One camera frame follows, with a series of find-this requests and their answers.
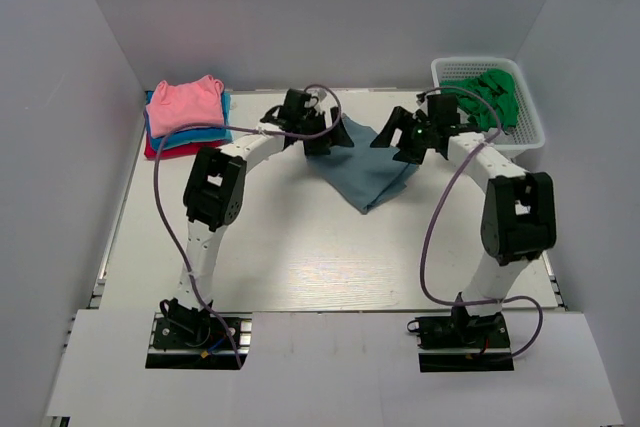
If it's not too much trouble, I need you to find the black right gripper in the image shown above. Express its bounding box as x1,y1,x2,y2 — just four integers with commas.
371,106,438,165

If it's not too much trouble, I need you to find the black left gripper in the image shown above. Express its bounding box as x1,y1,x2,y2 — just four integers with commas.
296,106,353,156

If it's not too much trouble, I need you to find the grey-blue t-shirt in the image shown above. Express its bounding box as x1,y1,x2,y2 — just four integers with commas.
307,115,419,215

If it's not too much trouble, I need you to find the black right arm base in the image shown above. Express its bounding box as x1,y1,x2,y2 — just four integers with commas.
407,314,514,373

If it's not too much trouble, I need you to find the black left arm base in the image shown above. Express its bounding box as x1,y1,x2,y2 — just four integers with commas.
145,313,241,371

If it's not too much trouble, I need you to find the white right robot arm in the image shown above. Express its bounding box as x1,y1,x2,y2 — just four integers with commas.
370,106,557,346

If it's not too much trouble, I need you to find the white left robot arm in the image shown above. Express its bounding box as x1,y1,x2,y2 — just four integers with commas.
160,105,354,346

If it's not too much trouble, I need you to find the green t-shirt in basket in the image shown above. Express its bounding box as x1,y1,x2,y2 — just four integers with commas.
440,69,519,132

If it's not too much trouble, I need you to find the white plastic laundry basket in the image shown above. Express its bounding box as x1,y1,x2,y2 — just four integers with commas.
431,57,545,159

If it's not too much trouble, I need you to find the blue folded t-shirt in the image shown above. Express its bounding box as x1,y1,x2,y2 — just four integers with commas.
143,91,232,150

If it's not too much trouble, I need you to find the pink folded t-shirt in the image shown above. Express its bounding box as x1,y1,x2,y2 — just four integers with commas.
146,75,225,138

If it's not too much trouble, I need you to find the red folded t-shirt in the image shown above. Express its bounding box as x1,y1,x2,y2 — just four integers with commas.
144,129,227,160

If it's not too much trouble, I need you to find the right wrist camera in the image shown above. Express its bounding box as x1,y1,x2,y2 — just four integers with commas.
417,92,479,132

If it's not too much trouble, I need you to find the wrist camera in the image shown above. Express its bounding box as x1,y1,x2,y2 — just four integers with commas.
260,89,320,134
417,92,479,132

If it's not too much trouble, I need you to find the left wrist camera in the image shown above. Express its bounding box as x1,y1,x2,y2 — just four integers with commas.
260,89,320,134

